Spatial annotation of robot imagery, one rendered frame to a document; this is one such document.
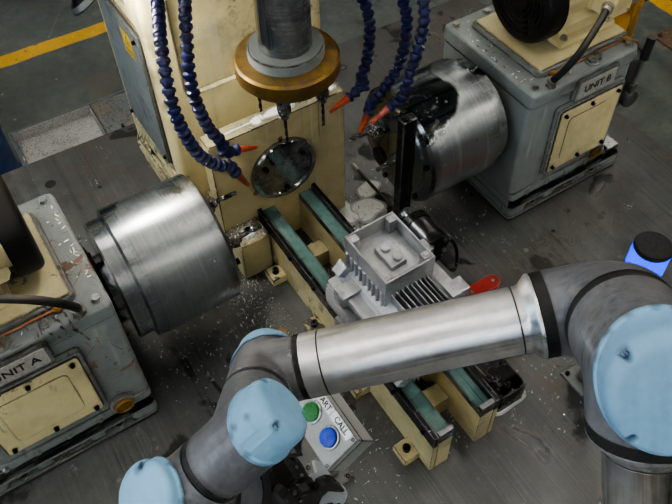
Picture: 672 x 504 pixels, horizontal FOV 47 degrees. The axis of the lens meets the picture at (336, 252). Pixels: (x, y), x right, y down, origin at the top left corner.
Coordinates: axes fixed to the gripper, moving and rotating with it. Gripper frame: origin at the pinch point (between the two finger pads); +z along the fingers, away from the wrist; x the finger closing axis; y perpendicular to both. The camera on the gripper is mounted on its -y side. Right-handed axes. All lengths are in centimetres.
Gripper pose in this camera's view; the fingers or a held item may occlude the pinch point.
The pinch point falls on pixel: (341, 502)
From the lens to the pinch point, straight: 107.0
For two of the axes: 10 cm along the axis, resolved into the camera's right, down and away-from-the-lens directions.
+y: -5.4, -6.5, 5.3
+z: 5.3, 2.3, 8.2
